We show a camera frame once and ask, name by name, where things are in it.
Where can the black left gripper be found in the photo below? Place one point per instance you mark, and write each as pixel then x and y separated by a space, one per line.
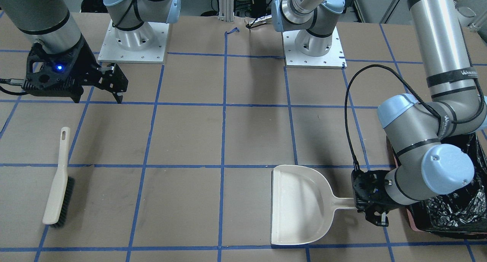
pixel 381 203

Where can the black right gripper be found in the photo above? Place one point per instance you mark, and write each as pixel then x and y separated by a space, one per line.
pixel 87 63

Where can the beige plastic dustpan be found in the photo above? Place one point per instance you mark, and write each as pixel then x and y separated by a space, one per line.
pixel 303 205

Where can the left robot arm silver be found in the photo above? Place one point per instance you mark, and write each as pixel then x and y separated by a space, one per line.
pixel 415 130

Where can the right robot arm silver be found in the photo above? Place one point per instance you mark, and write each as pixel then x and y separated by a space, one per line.
pixel 51 22

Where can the black bag lined bin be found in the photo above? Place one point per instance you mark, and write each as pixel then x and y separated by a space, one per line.
pixel 452 208

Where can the aluminium frame post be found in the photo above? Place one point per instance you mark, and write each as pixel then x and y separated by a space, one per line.
pixel 226 10

